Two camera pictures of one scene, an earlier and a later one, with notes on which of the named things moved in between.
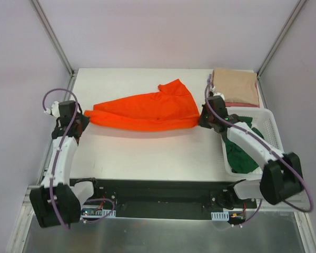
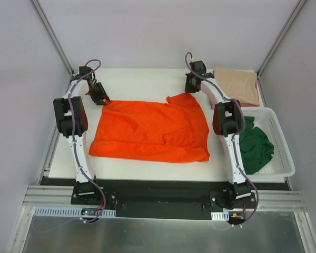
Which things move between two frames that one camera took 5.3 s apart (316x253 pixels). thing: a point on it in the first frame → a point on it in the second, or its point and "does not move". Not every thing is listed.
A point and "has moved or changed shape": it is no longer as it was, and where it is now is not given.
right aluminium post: (280, 37) does not move
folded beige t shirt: (236, 86) does not move
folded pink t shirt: (245, 105) does not move
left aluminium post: (53, 37) does not move
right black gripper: (205, 121) → (190, 86)
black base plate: (164, 199) does not move
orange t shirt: (172, 105) has moved or changed shape
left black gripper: (82, 121) → (97, 93)
